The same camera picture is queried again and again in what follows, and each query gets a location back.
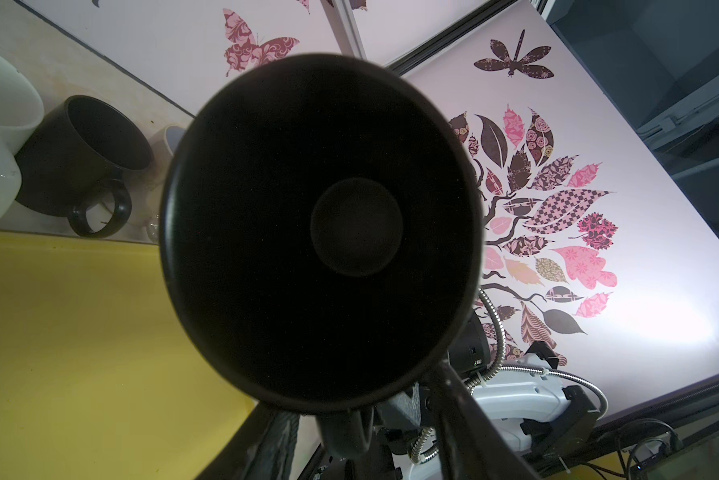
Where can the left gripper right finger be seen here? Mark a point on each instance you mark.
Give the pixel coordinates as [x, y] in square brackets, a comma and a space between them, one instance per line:
[469, 446]

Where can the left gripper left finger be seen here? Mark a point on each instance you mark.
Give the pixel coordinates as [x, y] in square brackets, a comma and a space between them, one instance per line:
[262, 448]

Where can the black mug white base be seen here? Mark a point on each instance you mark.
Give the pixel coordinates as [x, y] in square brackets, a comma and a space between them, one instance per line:
[321, 238]

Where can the black ceramic mug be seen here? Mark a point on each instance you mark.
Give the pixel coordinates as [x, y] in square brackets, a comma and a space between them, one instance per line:
[73, 166]

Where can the white ceramic mug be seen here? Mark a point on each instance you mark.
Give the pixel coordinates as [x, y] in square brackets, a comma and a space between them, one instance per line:
[21, 112]

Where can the yellow plastic tray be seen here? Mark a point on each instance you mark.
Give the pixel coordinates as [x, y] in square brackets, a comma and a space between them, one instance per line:
[97, 378]

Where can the aluminium rail back wall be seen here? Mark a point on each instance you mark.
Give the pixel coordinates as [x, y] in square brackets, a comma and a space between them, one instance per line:
[341, 17]

